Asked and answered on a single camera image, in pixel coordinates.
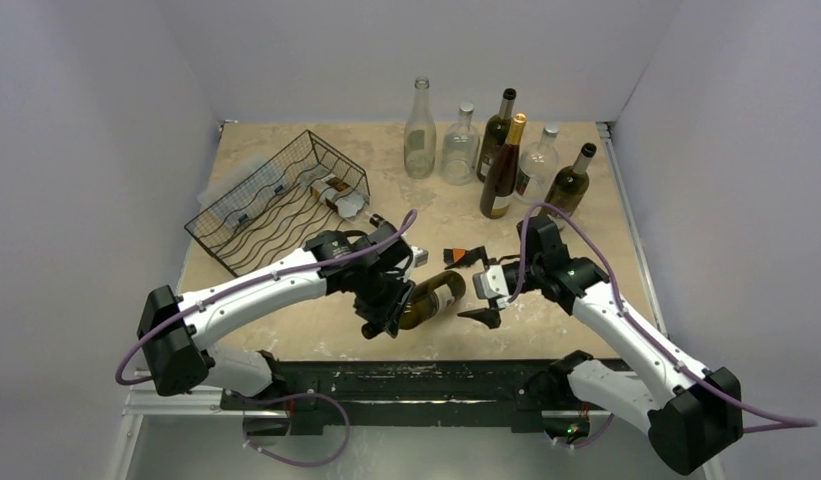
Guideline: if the orange hex key set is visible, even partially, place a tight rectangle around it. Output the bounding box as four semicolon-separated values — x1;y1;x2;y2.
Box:
443;248;468;265

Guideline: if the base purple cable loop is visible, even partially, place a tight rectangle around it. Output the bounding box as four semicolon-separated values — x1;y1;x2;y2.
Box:
242;392;352;469

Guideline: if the dark green bottle silver foil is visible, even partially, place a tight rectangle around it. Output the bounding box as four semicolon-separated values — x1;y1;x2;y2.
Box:
476;88;517;182

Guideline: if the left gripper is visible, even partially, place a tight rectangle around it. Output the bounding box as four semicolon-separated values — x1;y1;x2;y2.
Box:
354;266;414;337

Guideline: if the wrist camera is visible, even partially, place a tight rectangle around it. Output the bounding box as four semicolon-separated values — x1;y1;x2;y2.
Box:
411;246;429;268
472;265;511;310

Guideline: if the clear bottle black cap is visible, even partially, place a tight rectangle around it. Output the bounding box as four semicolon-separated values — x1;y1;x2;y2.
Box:
309;173;380;226

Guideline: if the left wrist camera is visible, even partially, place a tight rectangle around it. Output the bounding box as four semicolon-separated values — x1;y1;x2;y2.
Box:
411;246;429;268

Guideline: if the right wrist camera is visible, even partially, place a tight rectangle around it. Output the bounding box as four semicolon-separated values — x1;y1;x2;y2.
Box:
472;265;511;310

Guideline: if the tall clear bottle no cap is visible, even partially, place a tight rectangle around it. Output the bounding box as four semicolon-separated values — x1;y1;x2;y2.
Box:
404;76;437;179

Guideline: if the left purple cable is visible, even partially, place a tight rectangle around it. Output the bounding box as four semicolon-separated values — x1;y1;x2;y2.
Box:
114;209;419;387

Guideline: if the dark bottle grey foil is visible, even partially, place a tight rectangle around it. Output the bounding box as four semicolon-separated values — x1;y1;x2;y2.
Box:
545;143;597;217

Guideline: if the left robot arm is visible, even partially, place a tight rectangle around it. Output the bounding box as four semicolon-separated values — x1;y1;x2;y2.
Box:
137;222;428;409

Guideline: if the dark bottle black cap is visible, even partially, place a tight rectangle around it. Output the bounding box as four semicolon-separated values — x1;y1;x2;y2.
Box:
351;270;466;330

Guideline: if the red wine bottle gold foil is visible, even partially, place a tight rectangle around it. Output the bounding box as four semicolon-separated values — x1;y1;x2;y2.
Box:
479;112;527;219

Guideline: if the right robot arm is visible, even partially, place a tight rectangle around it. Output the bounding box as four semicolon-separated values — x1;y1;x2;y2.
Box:
446;217;743;475

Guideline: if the clear round bottle silver cap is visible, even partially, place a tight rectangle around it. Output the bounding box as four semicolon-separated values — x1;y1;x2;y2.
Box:
440;102;480;186

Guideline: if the black wire wine rack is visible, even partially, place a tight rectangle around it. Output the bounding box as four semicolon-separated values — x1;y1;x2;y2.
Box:
185;130;371;276

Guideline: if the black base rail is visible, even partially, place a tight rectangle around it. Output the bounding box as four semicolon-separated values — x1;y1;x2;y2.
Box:
220;351;604;444

